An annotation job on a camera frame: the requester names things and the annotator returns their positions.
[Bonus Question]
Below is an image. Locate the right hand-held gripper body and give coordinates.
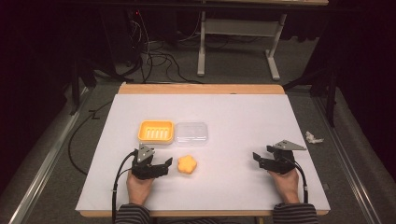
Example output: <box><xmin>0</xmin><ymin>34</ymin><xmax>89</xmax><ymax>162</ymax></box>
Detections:
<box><xmin>260</xmin><ymin>139</ymin><xmax>307</xmax><ymax>175</ymax></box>

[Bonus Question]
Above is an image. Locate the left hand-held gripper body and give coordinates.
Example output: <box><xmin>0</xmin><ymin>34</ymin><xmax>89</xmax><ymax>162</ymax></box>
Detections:
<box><xmin>131</xmin><ymin>143</ymin><xmax>169</xmax><ymax>181</ymax></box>

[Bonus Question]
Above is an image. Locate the yellow flower-shaped soap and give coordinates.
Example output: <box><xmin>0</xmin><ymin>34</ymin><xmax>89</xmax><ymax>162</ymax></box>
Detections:
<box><xmin>177</xmin><ymin>154</ymin><xmax>198</xmax><ymax>175</ymax></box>

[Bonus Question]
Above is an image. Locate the yellow soap dish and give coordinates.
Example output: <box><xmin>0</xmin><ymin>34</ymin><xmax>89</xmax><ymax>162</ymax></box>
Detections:
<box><xmin>137</xmin><ymin>119</ymin><xmax>175</xmax><ymax>145</ymax></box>

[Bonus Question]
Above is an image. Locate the clear plastic soap dish lid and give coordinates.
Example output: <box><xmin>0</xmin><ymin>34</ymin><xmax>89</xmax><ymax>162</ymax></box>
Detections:
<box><xmin>174</xmin><ymin>121</ymin><xmax>209</xmax><ymax>147</ymax></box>

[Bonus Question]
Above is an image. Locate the person's left hand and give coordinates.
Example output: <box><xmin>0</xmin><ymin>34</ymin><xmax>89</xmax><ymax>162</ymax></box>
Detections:
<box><xmin>126</xmin><ymin>170</ymin><xmax>156</xmax><ymax>206</ymax></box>

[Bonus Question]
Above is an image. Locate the person's right hand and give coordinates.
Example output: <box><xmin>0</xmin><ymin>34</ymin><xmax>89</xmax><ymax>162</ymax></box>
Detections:
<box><xmin>268</xmin><ymin>168</ymin><xmax>301</xmax><ymax>205</ymax></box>

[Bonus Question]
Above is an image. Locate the crumpled white paper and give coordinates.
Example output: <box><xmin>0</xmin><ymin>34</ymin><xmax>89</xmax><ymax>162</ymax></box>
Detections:
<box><xmin>304</xmin><ymin>131</ymin><xmax>325</xmax><ymax>145</ymax></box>

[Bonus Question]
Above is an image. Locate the white table cover sheet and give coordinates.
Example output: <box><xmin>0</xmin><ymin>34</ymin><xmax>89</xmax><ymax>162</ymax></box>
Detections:
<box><xmin>75</xmin><ymin>93</ymin><xmax>332</xmax><ymax>213</ymax></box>

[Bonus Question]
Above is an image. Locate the black metal stand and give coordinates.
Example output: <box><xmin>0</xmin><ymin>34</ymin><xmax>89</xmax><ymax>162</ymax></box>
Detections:
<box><xmin>282</xmin><ymin>66</ymin><xmax>339</xmax><ymax>128</ymax></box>
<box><xmin>68</xmin><ymin>57</ymin><xmax>97</xmax><ymax>117</ymax></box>

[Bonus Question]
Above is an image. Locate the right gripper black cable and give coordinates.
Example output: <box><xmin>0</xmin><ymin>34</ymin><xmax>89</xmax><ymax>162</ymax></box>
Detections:
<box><xmin>285</xmin><ymin>157</ymin><xmax>309</xmax><ymax>204</ymax></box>

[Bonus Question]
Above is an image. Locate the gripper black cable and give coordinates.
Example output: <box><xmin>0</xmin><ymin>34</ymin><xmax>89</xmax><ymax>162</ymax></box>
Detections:
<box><xmin>285</xmin><ymin>157</ymin><xmax>309</xmax><ymax>204</ymax></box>
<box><xmin>111</xmin><ymin>149</ymin><xmax>138</xmax><ymax>224</ymax></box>

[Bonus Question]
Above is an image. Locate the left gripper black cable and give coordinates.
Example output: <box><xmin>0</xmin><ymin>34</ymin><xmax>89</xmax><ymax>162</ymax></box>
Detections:
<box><xmin>111</xmin><ymin>149</ymin><xmax>138</xmax><ymax>224</ymax></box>

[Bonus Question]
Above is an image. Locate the aluminium floor rail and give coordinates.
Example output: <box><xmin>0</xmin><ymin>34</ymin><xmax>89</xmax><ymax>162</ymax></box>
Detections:
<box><xmin>8</xmin><ymin>87</ymin><xmax>92</xmax><ymax>224</ymax></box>
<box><xmin>312</xmin><ymin>96</ymin><xmax>379</xmax><ymax>224</ymax></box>

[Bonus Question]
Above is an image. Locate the black floor cable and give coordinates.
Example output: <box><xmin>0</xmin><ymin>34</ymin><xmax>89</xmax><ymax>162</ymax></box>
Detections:
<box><xmin>67</xmin><ymin>101</ymin><xmax>113</xmax><ymax>176</ymax></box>

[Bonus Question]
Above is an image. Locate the bundle of floor cables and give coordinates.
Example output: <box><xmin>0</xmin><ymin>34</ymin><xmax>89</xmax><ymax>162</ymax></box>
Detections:
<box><xmin>124</xmin><ymin>10</ymin><xmax>204</xmax><ymax>85</ymax></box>

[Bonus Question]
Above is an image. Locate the white metal desk frame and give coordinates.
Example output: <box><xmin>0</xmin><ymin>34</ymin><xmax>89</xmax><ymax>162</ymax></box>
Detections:
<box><xmin>196</xmin><ymin>10</ymin><xmax>288</xmax><ymax>82</ymax></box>

